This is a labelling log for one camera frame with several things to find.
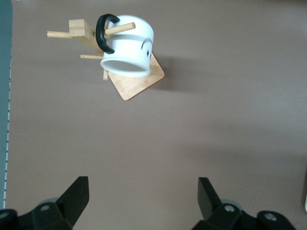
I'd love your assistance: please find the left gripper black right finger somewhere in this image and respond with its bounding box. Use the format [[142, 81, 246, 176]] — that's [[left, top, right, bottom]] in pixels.
[[191, 177, 243, 230]]

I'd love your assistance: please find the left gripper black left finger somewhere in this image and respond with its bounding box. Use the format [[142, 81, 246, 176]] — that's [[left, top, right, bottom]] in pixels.
[[23, 176, 90, 230]]

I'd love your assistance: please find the white smiley mug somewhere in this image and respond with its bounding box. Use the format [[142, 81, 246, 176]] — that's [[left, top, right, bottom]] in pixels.
[[95, 13, 154, 79]]

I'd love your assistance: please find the wooden cup hanging rack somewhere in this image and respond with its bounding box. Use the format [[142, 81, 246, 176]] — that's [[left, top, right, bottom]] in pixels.
[[47, 19, 165, 101]]

